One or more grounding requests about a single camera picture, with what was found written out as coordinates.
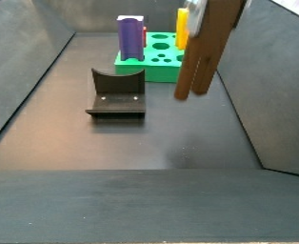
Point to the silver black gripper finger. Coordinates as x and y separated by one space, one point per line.
196 8

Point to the green shape board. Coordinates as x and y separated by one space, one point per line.
163 59

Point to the yellow star peg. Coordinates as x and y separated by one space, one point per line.
181 31

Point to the red peg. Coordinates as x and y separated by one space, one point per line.
144 34

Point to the purple shaped peg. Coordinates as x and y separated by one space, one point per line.
131 34

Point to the black curved holder stand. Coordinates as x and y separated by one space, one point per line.
119 93

